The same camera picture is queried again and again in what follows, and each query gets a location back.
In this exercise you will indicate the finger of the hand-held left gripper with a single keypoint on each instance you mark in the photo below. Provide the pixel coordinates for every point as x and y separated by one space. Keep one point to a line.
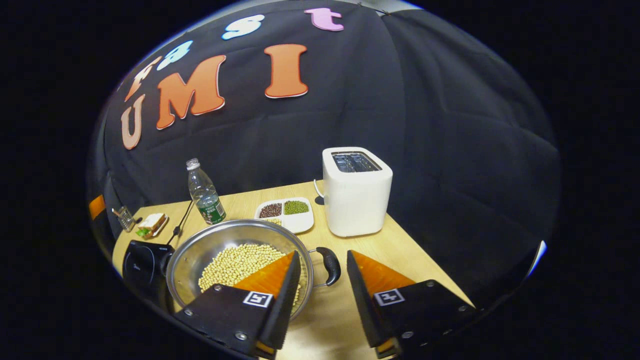
97 207

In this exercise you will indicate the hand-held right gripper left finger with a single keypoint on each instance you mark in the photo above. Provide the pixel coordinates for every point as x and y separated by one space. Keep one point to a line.
285 305

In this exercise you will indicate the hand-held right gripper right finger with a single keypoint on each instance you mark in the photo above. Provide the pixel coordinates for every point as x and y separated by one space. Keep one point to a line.
362 305

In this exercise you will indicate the black induction cooktop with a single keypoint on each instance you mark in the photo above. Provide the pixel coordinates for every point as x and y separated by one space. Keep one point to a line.
142 265

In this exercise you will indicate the small glass holder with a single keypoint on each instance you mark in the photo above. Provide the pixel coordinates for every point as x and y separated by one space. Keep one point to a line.
125 218

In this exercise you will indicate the sandwich with lettuce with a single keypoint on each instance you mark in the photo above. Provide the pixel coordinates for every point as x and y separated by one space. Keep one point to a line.
151 223

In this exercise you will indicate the heap of soybeans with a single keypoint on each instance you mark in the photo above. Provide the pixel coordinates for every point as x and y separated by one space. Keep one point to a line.
235 262

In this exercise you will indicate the small white saucer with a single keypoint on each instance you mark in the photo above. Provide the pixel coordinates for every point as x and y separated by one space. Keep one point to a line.
162 229

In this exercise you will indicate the white divided bean plate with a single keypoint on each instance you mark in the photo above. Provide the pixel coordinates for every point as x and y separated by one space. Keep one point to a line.
300 222

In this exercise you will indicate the small pile of yellow beans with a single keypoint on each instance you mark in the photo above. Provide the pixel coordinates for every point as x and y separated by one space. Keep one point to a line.
274 221

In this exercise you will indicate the pile of red beans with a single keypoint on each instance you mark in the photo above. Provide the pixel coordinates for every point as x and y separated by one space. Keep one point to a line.
270 210

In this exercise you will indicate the pile of green mung beans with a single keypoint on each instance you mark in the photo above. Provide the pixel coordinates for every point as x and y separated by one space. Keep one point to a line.
296 207

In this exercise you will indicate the white toaster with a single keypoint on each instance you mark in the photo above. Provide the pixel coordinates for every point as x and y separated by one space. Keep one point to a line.
357 205

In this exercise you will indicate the clear plastic water bottle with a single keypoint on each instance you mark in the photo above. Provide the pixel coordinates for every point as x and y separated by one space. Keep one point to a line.
205 195

